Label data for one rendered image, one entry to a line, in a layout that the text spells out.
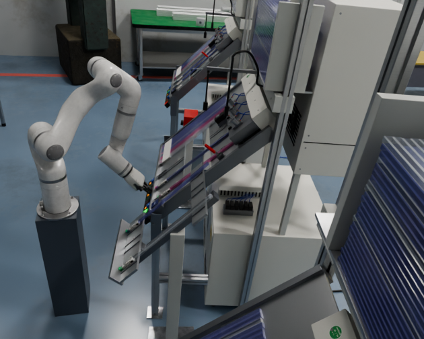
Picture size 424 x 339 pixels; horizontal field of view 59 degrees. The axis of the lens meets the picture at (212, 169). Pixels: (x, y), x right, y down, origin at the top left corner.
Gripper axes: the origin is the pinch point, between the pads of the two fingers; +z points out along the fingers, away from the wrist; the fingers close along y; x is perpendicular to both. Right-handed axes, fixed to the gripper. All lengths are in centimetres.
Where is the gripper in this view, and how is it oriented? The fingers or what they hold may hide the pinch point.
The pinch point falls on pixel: (149, 190)
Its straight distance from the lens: 201.9
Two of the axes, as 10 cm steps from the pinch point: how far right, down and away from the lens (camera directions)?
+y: 0.3, 5.4, -8.4
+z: 6.5, 6.3, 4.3
